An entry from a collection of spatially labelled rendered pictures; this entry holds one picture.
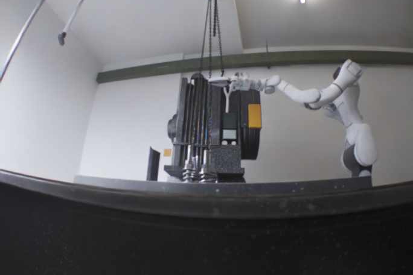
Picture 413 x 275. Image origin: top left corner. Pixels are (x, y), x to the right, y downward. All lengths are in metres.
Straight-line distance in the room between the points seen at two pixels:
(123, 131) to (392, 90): 3.76
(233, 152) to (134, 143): 1.86
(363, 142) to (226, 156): 0.83
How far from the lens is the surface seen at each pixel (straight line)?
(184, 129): 1.60
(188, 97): 1.70
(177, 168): 1.26
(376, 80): 3.53
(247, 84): 1.40
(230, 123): 1.62
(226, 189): 0.61
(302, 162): 2.74
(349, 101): 1.49
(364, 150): 1.36
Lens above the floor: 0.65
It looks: 23 degrees up
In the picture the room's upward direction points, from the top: 3 degrees clockwise
